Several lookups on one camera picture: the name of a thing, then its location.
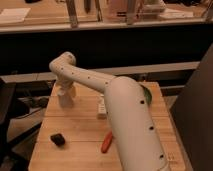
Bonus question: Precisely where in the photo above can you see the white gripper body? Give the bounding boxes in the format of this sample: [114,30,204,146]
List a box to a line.
[56,82,76,98]

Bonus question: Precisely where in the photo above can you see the white ceramic cup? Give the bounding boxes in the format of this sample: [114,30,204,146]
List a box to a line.
[59,95,74,108]

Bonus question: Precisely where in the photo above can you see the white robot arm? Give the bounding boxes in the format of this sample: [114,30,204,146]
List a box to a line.
[49,52,171,171]

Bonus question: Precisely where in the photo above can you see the black eraser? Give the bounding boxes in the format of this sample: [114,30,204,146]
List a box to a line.
[50,133,65,146]

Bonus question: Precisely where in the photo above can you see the small white bottle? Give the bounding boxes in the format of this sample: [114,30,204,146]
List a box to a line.
[97,95,107,119]

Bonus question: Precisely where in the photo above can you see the green bowl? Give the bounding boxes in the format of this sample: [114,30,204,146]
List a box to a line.
[141,85,152,105]

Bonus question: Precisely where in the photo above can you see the orange carrot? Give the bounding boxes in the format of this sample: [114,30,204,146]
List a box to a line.
[101,132,113,153]

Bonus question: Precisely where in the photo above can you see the black chair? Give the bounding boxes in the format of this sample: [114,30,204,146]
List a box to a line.
[0,78,29,158]

